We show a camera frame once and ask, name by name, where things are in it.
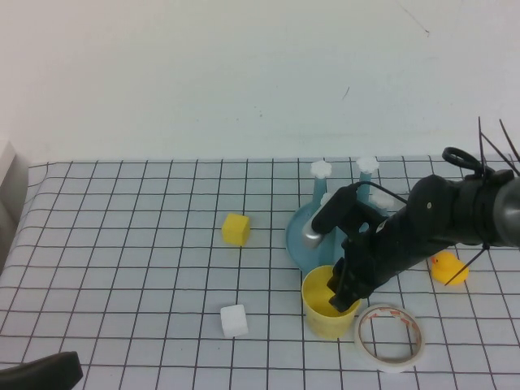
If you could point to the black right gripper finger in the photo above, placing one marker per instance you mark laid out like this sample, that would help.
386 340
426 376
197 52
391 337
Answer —
353 296
338 280

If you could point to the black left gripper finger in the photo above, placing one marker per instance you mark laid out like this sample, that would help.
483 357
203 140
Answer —
44 371

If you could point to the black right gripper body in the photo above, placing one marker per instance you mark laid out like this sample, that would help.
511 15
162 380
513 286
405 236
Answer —
386 252

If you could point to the yellow plastic cup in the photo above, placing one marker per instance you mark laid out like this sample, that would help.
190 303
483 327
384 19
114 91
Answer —
325 325

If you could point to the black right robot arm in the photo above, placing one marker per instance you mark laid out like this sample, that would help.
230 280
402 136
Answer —
467 215

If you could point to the blue cup stand white caps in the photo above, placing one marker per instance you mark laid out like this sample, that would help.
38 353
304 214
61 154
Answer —
294 231

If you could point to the white tape roll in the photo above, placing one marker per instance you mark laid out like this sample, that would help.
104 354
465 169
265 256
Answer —
359 341

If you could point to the yellow rubber duck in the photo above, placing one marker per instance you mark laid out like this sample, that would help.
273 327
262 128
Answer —
447 266

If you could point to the black zip tie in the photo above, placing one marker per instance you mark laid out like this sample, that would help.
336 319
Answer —
510 138
467 268
483 142

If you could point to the white foam cube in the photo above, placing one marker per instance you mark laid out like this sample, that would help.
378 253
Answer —
234 321

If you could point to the yellow foam cube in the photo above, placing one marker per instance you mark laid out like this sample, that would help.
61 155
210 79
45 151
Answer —
235 230

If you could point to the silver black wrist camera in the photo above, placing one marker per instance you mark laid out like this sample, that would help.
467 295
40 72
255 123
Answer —
329 215

